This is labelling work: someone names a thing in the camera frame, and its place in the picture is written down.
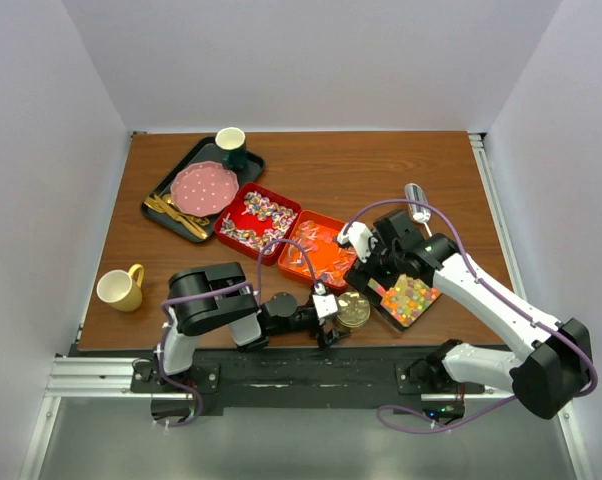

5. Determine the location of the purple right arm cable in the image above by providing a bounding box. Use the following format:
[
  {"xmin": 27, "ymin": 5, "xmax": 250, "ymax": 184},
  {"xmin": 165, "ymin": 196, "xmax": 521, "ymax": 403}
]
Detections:
[{"xmin": 341, "ymin": 198, "xmax": 598, "ymax": 434}]

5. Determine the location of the tin of star candies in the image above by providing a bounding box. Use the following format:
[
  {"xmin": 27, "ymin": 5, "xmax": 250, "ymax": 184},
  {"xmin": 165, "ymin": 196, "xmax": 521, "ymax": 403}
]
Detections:
[{"xmin": 368, "ymin": 274, "xmax": 441, "ymax": 332}]

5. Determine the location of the dark green mug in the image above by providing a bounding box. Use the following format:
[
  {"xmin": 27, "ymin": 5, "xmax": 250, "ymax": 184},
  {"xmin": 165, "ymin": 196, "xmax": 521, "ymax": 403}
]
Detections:
[{"xmin": 215, "ymin": 127, "xmax": 248, "ymax": 171}]

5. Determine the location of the pink polka dot plate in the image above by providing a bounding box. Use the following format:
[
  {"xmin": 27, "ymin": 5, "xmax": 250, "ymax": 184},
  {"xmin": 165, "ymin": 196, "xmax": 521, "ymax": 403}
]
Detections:
[{"xmin": 170, "ymin": 161, "xmax": 239, "ymax": 217}]

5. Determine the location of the silver metal scoop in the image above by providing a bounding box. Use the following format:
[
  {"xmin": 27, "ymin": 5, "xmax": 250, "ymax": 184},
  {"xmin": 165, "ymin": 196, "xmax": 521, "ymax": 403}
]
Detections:
[{"xmin": 404, "ymin": 183, "xmax": 432, "ymax": 237}]

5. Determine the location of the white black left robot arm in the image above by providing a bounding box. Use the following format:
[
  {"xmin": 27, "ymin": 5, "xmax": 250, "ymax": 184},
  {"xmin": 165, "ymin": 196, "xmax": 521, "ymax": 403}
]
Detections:
[{"xmin": 152, "ymin": 262, "xmax": 350, "ymax": 392}]

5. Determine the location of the black serving tray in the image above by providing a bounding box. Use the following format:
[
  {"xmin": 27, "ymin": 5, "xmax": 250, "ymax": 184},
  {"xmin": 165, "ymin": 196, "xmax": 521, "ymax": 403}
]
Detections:
[{"xmin": 141, "ymin": 136, "xmax": 265, "ymax": 243}]

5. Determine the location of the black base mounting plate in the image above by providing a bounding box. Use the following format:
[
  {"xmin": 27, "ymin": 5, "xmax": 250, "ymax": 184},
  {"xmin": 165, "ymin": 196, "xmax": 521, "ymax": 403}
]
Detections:
[{"xmin": 130, "ymin": 347, "xmax": 485, "ymax": 429}]

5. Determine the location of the aluminium frame rail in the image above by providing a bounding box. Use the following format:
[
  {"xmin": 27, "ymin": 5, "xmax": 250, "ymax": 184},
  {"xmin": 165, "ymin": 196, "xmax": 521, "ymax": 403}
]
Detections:
[{"xmin": 44, "ymin": 357, "xmax": 572, "ymax": 399}]

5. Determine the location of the red box of swirl candies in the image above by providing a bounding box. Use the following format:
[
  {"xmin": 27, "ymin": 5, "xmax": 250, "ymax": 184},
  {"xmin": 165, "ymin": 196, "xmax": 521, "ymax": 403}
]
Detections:
[{"xmin": 214, "ymin": 182, "xmax": 302, "ymax": 259}]

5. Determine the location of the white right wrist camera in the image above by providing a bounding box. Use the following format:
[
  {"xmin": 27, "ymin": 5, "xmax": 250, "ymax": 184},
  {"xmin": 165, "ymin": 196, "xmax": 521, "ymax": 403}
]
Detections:
[{"xmin": 336, "ymin": 222, "xmax": 376, "ymax": 263}]

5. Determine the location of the orange box of candies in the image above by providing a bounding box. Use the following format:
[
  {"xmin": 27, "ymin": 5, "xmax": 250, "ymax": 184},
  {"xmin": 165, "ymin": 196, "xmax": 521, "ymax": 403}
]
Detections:
[{"xmin": 277, "ymin": 210, "xmax": 357, "ymax": 295}]

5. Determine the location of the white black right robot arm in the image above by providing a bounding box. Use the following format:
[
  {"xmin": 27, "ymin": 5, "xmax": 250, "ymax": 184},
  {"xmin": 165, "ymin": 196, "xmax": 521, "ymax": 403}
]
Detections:
[{"xmin": 336, "ymin": 209, "xmax": 598, "ymax": 419}]

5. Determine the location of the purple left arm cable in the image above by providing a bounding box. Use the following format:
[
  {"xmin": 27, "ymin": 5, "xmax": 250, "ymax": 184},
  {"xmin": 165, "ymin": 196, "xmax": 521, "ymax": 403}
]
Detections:
[{"xmin": 159, "ymin": 238, "xmax": 325, "ymax": 429}]

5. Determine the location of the gold cutlery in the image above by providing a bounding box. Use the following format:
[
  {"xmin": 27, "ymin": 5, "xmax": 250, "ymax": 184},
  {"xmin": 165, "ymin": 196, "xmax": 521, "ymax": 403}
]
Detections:
[{"xmin": 143, "ymin": 194, "xmax": 209, "ymax": 240}]

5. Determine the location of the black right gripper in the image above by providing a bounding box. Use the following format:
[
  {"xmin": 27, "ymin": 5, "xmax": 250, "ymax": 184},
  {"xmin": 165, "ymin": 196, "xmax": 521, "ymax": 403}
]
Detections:
[{"xmin": 343, "ymin": 230, "xmax": 403, "ymax": 306}]

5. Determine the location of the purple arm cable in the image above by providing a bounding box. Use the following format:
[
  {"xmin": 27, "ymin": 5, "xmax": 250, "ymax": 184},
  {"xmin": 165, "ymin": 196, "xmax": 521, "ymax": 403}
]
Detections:
[
  {"xmin": 159, "ymin": 238, "xmax": 325, "ymax": 429},
  {"xmin": 341, "ymin": 198, "xmax": 598, "ymax": 434}
]

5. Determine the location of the clear glass jar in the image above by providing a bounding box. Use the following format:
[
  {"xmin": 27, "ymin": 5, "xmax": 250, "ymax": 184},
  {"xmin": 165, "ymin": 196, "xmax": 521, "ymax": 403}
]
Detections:
[{"xmin": 335, "ymin": 317, "xmax": 368, "ymax": 332}]

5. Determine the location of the gold jar lid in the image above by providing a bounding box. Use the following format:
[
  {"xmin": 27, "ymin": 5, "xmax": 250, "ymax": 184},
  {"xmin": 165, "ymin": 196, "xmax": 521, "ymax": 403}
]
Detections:
[{"xmin": 337, "ymin": 291, "xmax": 370, "ymax": 320}]

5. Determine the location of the yellow mug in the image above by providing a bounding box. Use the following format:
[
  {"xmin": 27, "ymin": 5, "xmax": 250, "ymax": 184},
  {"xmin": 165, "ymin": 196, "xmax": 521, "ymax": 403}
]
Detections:
[{"xmin": 96, "ymin": 264, "xmax": 145, "ymax": 312}]

